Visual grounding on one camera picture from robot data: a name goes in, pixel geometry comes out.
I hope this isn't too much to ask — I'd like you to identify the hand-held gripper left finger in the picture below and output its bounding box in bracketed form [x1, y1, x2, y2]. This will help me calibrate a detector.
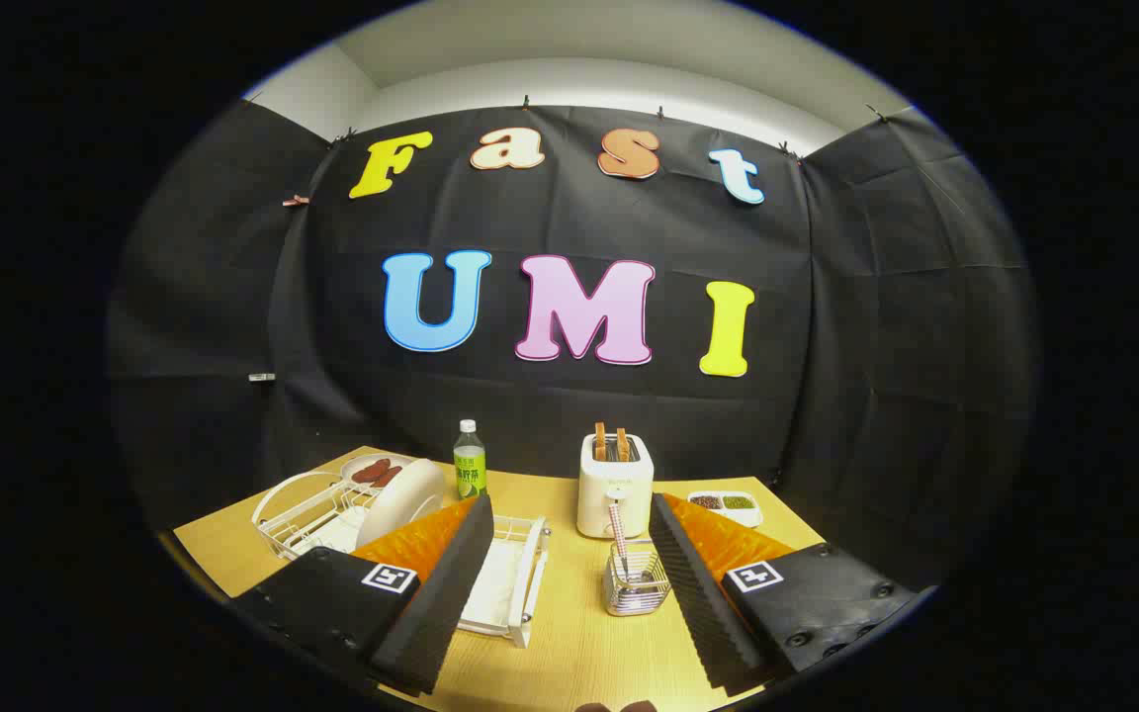
[230, 494, 496, 696]

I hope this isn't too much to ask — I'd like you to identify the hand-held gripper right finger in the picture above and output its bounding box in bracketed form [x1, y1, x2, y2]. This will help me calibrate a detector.
[649, 492, 917, 698]

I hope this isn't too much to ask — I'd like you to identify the metal wire basket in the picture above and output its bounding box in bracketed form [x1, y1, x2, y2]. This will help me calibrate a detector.
[602, 542, 672, 618]

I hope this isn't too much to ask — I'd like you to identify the white wire dish rack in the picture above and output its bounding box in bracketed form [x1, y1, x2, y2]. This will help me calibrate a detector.
[251, 471, 551, 650]

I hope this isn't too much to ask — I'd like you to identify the grey round plate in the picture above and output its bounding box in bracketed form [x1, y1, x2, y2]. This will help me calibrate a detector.
[357, 458, 448, 550]

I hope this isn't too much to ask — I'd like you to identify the white divided dish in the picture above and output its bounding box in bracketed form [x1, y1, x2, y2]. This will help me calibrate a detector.
[686, 490, 763, 528]

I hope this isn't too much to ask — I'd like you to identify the small beige dish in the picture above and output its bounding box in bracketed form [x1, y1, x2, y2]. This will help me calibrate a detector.
[340, 453, 417, 489]

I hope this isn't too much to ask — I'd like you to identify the green label drink bottle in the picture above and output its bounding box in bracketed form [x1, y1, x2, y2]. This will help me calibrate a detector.
[453, 419, 487, 500]

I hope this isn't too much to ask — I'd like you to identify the white toaster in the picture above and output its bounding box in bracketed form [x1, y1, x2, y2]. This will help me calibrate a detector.
[576, 432, 655, 540]

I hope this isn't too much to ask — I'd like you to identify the black backdrop cloth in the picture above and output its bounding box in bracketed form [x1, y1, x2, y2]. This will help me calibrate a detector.
[107, 99, 1040, 594]

